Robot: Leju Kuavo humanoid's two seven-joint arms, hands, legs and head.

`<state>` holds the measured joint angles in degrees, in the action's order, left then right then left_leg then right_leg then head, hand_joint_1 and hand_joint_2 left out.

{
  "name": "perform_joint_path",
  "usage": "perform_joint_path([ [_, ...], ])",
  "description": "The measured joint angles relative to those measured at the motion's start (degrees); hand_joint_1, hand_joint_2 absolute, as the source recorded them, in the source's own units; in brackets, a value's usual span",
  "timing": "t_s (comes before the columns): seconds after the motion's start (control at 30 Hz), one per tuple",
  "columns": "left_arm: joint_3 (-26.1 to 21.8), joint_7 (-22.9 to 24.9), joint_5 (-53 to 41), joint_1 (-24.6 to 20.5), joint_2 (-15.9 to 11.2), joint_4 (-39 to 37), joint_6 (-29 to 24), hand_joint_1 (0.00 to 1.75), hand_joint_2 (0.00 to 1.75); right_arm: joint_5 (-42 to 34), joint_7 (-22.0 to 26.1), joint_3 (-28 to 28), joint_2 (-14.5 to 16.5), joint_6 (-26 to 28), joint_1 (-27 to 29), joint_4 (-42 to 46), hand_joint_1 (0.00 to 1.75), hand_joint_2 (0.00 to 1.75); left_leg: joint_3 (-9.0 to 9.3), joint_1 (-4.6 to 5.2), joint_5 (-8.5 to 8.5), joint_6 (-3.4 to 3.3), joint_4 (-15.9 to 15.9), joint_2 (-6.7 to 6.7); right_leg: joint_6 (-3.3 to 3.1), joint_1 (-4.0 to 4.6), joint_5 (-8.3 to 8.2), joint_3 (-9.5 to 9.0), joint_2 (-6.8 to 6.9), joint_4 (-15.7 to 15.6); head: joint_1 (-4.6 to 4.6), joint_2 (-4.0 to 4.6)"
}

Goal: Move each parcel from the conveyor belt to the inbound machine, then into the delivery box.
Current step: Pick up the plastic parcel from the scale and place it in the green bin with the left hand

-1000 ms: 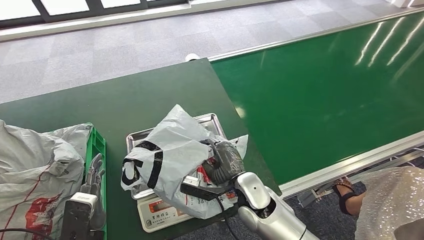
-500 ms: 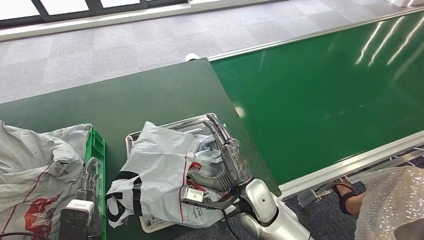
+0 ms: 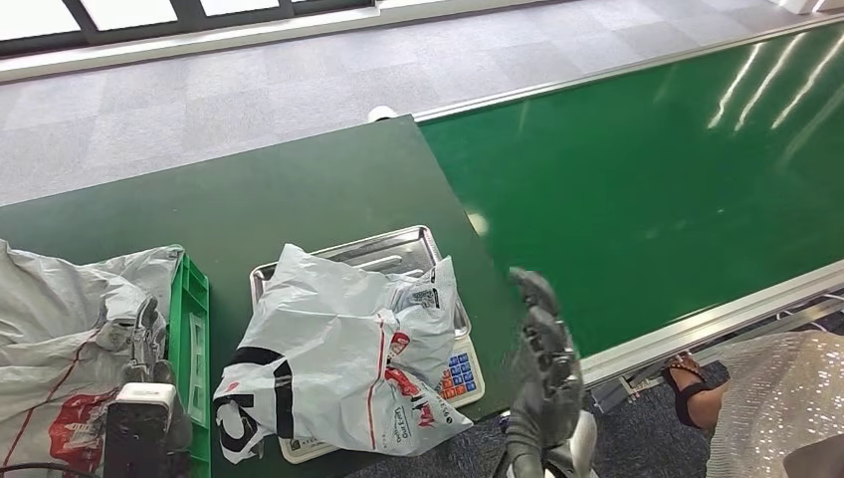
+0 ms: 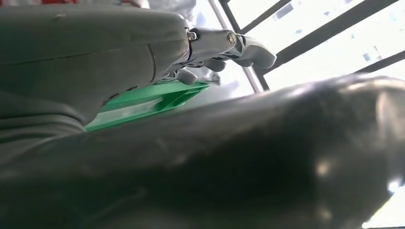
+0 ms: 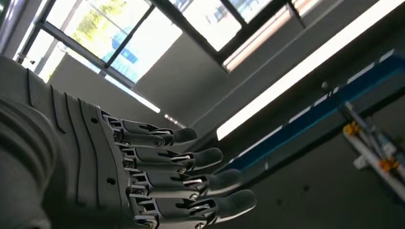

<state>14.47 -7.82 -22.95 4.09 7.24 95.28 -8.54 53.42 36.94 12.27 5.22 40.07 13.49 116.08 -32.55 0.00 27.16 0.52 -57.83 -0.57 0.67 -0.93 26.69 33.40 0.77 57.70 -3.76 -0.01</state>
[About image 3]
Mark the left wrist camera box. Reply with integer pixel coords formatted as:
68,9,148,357
103,382,179,478

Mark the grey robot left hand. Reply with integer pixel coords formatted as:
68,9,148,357
121,295,192,456

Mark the black window frame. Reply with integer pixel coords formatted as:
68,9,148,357
0,0,380,61

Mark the grey parcel bag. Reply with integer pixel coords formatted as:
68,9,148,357
79,245,186,332

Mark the green conveyor belt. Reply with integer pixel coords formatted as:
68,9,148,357
411,13,844,417

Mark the green plastic crate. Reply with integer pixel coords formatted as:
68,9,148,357
164,253,212,478

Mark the white parcel bag black print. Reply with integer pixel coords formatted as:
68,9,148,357
212,244,475,463

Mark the person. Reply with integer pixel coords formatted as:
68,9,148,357
661,330,844,478

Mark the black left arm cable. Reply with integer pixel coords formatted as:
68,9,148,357
0,461,101,478

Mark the black strap sandal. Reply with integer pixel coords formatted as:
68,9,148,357
661,353,710,430

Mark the electronic scale steel tray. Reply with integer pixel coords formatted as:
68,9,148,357
249,225,486,465

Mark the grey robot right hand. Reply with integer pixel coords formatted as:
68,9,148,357
504,267,587,478

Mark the grey parcel bag ring print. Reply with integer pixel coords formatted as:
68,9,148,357
0,238,169,478

